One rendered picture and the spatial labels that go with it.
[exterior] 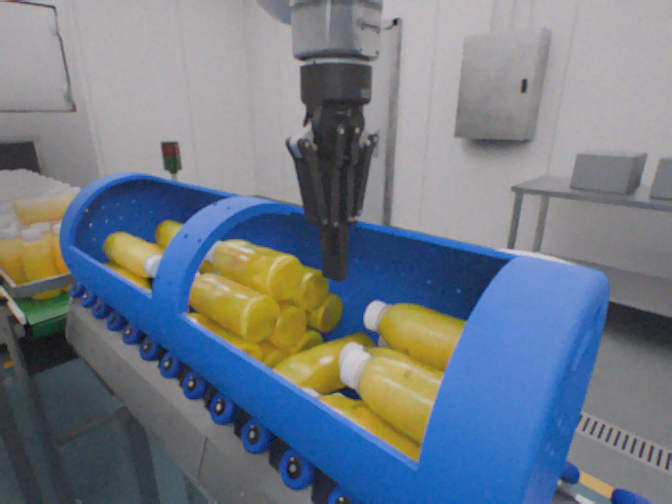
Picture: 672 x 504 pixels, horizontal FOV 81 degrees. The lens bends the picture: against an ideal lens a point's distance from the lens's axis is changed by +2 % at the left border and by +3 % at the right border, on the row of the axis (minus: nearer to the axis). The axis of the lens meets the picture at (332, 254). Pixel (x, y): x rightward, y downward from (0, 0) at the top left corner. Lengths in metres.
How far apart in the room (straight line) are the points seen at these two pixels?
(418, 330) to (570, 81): 3.37
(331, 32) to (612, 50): 3.37
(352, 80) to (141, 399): 0.65
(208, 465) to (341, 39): 0.58
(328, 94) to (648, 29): 3.37
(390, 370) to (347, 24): 0.32
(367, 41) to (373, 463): 0.37
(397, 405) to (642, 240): 3.42
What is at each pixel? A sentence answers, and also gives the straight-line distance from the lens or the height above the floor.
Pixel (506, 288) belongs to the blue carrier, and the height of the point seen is 1.23.
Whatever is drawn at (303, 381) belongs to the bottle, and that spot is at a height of 1.03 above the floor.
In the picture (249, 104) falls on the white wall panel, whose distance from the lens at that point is 6.30.
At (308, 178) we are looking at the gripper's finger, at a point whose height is 1.29.
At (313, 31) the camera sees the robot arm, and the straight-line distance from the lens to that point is 0.41.
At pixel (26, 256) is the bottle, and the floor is 1.02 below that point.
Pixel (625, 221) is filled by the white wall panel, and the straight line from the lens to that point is 3.71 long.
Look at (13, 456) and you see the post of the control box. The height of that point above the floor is 0.47.
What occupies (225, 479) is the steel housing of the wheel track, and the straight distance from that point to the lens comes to 0.65.
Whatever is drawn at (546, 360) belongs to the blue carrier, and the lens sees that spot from 0.29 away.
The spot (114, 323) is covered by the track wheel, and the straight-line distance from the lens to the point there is 0.89.
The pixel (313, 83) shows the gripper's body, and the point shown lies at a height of 1.38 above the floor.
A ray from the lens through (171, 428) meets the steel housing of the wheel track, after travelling 0.75.
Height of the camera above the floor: 1.35
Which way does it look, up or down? 20 degrees down
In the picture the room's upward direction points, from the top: straight up
